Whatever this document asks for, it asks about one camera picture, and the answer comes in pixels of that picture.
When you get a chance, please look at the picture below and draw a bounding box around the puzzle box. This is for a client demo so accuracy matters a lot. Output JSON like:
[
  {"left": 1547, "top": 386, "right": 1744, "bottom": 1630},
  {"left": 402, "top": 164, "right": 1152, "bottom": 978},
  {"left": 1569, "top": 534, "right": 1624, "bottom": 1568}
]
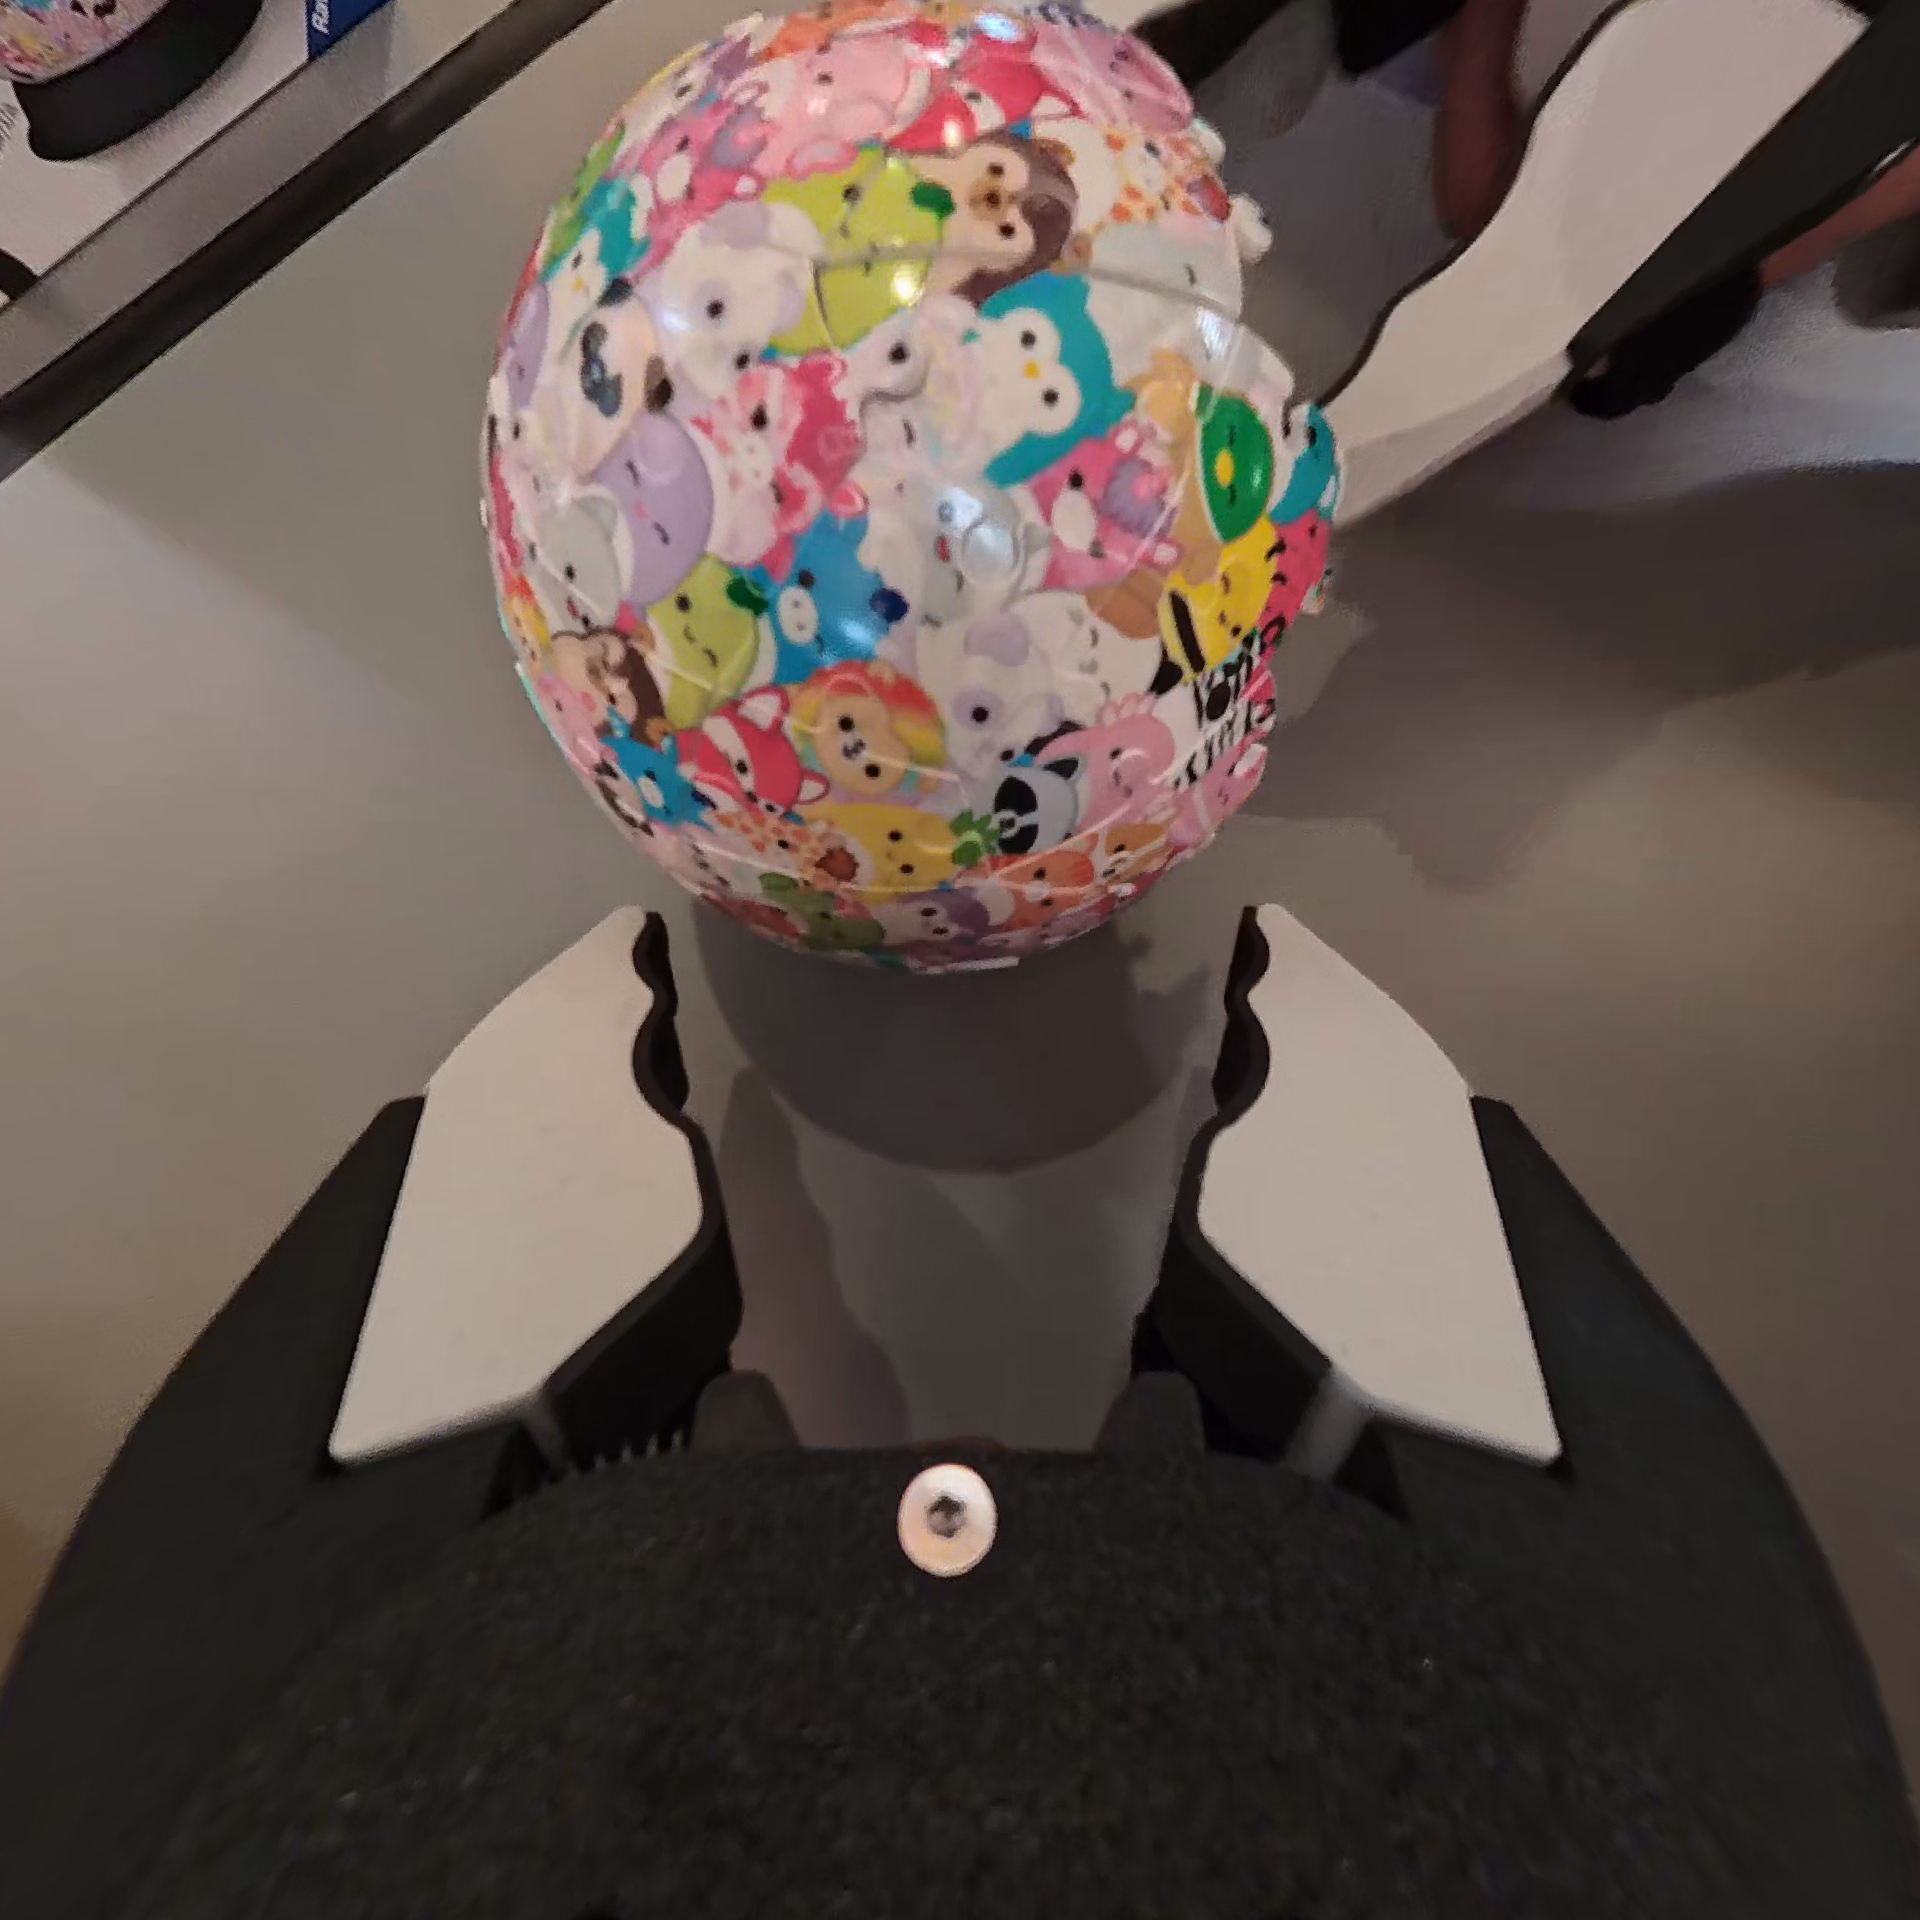
[{"left": 0, "top": 0, "right": 399, "bottom": 265}]

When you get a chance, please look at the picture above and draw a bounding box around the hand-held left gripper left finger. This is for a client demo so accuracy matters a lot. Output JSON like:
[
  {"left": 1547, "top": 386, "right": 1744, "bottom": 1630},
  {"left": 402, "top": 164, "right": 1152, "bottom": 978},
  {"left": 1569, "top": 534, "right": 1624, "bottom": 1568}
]
[{"left": 332, "top": 910, "right": 743, "bottom": 1472}]

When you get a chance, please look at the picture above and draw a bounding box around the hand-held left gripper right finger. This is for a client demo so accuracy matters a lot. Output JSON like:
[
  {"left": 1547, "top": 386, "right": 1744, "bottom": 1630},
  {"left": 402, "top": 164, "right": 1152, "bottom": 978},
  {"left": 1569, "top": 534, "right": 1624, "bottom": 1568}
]
[{"left": 1149, "top": 901, "right": 1567, "bottom": 1480}]

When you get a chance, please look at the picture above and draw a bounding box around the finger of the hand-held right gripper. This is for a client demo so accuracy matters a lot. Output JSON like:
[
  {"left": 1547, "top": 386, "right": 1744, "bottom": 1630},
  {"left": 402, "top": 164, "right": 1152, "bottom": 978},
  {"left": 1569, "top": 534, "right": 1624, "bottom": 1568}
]
[{"left": 1322, "top": 0, "right": 1876, "bottom": 531}]

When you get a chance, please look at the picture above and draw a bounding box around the colourful puzzle ball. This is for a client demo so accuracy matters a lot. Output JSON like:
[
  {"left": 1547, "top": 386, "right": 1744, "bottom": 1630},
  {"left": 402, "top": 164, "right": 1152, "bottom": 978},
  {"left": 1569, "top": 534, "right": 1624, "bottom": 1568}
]
[{"left": 481, "top": 0, "right": 1346, "bottom": 972}]

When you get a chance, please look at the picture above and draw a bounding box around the person's right hand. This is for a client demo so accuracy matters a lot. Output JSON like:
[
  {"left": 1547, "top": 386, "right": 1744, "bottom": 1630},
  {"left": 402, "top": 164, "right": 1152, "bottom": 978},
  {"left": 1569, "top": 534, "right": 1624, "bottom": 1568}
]
[{"left": 1432, "top": 0, "right": 1920, "bottom": 328}]

